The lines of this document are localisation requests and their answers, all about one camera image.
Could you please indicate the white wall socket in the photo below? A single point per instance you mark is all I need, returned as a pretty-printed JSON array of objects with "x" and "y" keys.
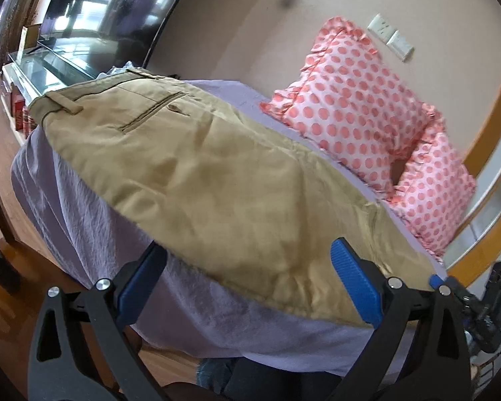
[{"x": 380, "y": 27}]

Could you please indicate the purple bed sheet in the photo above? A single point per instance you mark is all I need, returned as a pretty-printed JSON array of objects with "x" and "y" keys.
[{"x": 87, "y": 217}]

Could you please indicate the small pink polka-dot pillow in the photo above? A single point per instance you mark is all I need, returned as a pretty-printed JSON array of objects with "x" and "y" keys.
[{"x": 434, "y": 192}]

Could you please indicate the cardboard box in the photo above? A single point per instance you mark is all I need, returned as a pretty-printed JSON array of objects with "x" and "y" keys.
[{"x": 27, "y": 41}]

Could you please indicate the large pink polka-dot pillow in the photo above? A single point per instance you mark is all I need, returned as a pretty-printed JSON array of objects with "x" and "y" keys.
[{"x": 350, "y": 100}]

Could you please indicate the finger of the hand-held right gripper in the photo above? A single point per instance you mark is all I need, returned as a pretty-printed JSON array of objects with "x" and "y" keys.
[{"x": 478, "y": 321}]

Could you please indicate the black flat television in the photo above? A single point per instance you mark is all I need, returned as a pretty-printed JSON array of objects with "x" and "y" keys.
[{"x": 108, "y": 8}]

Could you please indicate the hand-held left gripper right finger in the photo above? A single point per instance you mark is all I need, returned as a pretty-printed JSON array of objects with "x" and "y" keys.
[{"x": 355, "y": 284}]

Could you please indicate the red boxes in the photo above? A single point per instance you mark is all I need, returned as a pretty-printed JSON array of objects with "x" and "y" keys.
[{"x": 23, "y": 112}]

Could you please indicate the white wall switch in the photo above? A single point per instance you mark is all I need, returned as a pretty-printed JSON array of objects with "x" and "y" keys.
[{"x": 400, "y": 46}]

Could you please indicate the khaki pants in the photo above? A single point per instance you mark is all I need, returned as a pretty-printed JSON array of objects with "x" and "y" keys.
[{"x": 213, "y": 175}]

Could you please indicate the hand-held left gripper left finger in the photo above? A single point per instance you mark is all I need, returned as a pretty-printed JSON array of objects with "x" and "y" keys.
[{"x": 140, "y": 286}]

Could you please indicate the person's legs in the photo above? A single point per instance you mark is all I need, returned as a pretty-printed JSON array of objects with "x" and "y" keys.
[{"x": 267, "y": 380}]

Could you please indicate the white glass-top television stand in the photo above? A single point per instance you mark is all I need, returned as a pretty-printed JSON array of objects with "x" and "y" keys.
[{"x": 37, "y": 75}]

